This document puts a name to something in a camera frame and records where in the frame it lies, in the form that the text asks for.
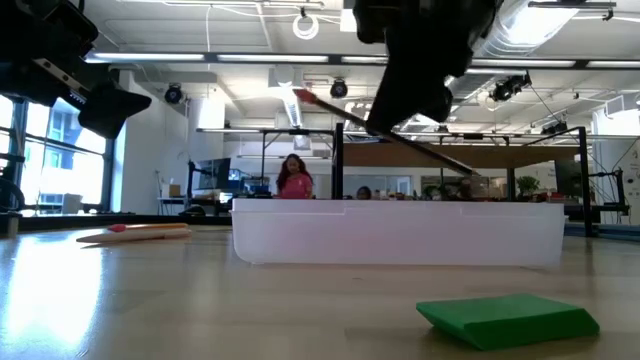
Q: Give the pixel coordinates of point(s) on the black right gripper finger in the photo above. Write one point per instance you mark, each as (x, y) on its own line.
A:
(400, 102)
(442, 102)

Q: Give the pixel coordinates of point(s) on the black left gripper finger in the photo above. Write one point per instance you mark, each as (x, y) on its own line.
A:
(112, 107)

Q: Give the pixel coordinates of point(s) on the yellow pencil red eraser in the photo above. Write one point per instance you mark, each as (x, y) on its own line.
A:
(430, 154)

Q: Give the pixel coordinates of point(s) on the green wedge eraser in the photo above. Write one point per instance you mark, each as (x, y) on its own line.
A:
(500, 320)

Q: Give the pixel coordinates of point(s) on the raised wooden shelf board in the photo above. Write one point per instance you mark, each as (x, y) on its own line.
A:
(475, 156)

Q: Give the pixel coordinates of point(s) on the person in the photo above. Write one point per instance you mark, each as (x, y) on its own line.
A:
(364, 193)
(296, 187)

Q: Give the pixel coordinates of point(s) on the small cardboard box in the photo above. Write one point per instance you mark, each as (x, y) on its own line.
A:
(174, 190)

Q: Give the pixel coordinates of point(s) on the white bin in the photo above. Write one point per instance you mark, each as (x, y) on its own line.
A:
(71, 204)

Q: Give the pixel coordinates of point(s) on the potted green plant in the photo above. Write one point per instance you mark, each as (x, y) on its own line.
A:
(527, 186)

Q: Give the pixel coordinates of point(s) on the black computer monitor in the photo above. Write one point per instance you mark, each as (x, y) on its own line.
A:
(567, 177)
(215, 172)

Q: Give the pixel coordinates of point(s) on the clear pencil box pink lid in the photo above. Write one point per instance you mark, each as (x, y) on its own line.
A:
(400, 235)

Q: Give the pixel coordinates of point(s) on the long ceiling strip light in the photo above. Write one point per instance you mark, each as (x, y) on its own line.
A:
(270, 58)

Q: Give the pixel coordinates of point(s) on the black background stand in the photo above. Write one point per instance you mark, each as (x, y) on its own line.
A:
(619, 192)

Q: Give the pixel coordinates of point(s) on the black ceiling camera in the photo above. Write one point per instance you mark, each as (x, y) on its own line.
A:
(173, 94)
(338, 89)
(507, 89)

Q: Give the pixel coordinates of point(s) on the black shelf post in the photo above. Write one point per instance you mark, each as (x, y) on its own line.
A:
(338, 165)
(585, 190)

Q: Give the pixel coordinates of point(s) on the silver ventilation duct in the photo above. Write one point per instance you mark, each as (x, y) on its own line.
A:
(520, 30)

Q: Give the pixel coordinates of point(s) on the black rig frame rail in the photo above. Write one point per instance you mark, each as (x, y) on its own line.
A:
(100, 220)

